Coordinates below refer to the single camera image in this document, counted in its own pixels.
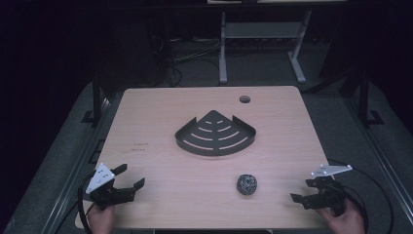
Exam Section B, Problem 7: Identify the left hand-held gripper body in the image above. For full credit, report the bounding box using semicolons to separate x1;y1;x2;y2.
83;163;136;211

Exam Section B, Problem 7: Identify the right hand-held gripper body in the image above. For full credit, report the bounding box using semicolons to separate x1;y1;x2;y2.
307;164;354;217

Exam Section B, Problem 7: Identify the steel wool scouring ball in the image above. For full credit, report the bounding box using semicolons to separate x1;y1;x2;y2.
236;174;258;196

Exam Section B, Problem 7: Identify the black metal corner shelf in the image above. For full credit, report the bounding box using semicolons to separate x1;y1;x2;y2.
174;109;257;157

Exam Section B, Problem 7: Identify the person's right hand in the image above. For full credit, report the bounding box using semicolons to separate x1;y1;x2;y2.
316;198;366;234

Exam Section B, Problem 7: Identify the person's left hand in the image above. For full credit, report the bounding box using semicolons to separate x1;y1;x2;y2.
87;204;117;234

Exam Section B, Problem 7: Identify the aluminium rail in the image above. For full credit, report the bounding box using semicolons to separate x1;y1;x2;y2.
344;97;413;225
40;97;113;234

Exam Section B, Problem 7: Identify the short black cable of right gripper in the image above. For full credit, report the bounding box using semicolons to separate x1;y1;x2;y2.
339;184;370;234

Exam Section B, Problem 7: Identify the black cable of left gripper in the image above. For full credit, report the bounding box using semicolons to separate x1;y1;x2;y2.
56;174;98;234

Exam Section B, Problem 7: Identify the long black cable of right gripper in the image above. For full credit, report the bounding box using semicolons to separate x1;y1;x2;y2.
325;158;395;234

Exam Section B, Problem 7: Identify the black metal post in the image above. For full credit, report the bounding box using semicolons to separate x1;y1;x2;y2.
340;67;385;129
81;72;113;126

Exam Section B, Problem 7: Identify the bundle of floor cables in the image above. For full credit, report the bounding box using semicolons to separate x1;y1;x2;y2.
149;35;225;88

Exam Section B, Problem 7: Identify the grey metal desk frame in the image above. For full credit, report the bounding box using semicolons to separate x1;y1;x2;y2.
218;10;313;85

